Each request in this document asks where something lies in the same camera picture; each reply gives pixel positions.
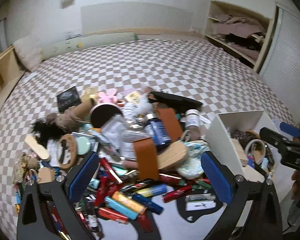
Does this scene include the green bolster pillow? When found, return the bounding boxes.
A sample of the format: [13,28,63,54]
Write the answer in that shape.
[42,32,138,61]

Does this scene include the black fuzzy ball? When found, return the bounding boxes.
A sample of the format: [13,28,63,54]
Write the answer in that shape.
[31,119,64,146]

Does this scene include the checkered bed sheet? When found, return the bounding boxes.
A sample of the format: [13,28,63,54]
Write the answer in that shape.
[0,40,294,239]

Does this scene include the wooden side shelf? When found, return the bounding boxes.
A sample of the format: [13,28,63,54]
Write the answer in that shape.
[0,45,25,111]

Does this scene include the brown leather loop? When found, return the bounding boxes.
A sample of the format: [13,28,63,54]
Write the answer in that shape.
[133,138,159,180]

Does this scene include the white labelled jar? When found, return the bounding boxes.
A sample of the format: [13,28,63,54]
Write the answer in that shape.
[185,109,201,141]

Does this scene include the masking tape roll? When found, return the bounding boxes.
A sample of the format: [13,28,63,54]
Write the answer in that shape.
[244,139,266,165]

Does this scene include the white storage box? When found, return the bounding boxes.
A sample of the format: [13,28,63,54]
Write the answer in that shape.
[205,110,293,201]

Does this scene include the pink bunny clip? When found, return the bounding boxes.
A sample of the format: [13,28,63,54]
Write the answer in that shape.
[98,88,117,104]

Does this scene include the striped wooden oval piece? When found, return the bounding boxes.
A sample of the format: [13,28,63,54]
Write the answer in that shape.
[157,141,189,170]

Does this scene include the brown leather strap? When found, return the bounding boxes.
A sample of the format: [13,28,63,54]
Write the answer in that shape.
[154,107,184,143]

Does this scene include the pink round container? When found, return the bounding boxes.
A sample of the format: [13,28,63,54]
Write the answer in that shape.
[89,103,123,128]

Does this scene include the white fluffy pillow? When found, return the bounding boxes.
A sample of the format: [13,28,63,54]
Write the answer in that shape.
[13,35,42,72]

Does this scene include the wall shelf with clothes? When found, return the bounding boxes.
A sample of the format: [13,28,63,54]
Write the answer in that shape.
[205,0,277,73]

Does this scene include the black felt pouch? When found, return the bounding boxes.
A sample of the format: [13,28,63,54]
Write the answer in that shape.
[148,91,203,113]

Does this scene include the light wooden block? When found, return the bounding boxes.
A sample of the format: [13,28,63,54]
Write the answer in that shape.
[231,138,248,167]

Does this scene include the black small box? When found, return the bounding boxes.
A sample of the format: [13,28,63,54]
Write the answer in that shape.
[57,86,82,113]

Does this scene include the twine spool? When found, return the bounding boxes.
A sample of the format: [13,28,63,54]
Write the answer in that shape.
[55,106,87,133]

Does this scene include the blue floral fabric pouch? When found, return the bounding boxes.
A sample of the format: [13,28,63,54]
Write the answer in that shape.
[175,140,210,180]

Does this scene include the blue supplement bottle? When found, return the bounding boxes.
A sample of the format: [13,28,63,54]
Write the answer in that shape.
[144,113,172,148]

